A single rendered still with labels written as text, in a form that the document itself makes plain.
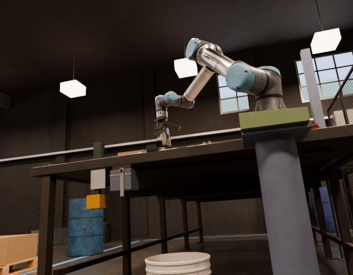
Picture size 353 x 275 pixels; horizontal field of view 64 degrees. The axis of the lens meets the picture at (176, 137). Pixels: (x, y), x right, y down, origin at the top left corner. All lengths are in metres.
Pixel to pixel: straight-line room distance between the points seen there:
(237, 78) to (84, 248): 4.25
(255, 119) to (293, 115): 0.14
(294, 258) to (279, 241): 0.07
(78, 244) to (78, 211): 0.50
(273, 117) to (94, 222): 4.24
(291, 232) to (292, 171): 0.23
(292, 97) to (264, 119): 6.62
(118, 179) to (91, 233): 3.43
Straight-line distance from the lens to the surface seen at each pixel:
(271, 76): 1.32
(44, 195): 2.00
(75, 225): 5.09
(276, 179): 1.20
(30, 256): 4.25
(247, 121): 1.16
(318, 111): 3.63
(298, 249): 1.21
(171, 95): 1.77
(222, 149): 1.50
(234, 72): 1.24
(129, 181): 1.63
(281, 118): 1.17
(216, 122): 7.57
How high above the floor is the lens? 0.56
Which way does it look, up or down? 15 degrees up
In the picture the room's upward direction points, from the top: 4 degrees counter-clockwise
